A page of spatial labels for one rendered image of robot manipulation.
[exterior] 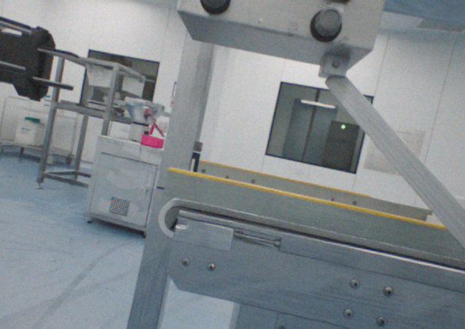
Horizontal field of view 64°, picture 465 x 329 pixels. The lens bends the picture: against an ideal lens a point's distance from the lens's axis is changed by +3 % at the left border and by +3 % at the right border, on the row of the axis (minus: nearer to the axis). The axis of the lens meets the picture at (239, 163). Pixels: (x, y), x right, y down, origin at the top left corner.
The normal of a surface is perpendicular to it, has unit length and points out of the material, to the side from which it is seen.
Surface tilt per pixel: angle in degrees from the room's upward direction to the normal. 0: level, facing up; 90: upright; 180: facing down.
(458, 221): 87
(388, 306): 90
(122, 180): 90
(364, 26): 90
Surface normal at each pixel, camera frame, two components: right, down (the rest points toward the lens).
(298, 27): -0.04, 0.04
